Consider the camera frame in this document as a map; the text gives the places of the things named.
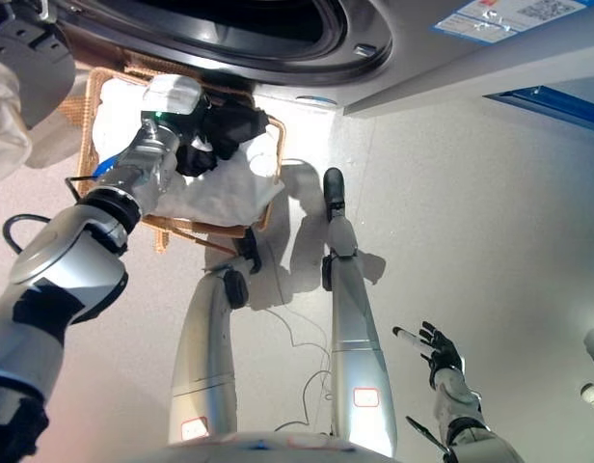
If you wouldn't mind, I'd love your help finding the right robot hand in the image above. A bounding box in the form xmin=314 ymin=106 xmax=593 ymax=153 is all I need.
xmin=391 ymin=320 xmax=466 ymax=387

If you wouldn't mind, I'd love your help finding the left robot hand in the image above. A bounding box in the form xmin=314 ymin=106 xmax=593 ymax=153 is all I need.
xmin=141 ymin=74 xmax=217 ymax=147

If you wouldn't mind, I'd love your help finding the black garment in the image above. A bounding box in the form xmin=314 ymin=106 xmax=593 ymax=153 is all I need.
xmin=175 ymin=97 xmax=271 ymax=177

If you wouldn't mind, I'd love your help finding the woven wicker laundry basket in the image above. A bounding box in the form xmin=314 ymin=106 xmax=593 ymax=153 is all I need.
xmin=60 ymin=47 xmax=288 ymax=258

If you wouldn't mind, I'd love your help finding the round washing machine door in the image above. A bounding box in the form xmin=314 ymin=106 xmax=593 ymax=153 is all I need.
xmin=0 ymin=0 xmax=79 ymax=188

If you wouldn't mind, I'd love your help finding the dark grey washing machine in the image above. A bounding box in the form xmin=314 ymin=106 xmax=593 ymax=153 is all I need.
xmin=50 ymin=0 xmax=594 ymax=117

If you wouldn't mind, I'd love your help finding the silver right robot leg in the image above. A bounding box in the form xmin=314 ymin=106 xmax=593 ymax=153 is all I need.
xmin=320 ymin=211 xmax=399 ymax=458

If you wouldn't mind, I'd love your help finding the silver robot leg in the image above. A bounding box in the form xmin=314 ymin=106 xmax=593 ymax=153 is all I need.
xmin=167 ymin=255 xmax=253 ymax=446
xmin=320 ymin=211 xmax=399 ymax=458

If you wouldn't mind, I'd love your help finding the black right robot foot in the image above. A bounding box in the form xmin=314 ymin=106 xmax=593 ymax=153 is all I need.
xmin=322 ymin=167 xmax=347 ymax=219

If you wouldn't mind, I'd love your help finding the silver left robot leg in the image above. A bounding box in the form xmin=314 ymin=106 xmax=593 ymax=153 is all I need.
xmin=167 ymin=255 xmax=253 ymax=446

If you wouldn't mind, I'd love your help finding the blue white rating sticker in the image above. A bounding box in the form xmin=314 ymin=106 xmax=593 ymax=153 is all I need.
xmin=433 ymin=0 xmax=588 ymax=45

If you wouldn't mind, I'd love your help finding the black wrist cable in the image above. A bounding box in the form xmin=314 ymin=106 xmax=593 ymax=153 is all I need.
xmin=1 ymin=174 xmax=103 ymax=256

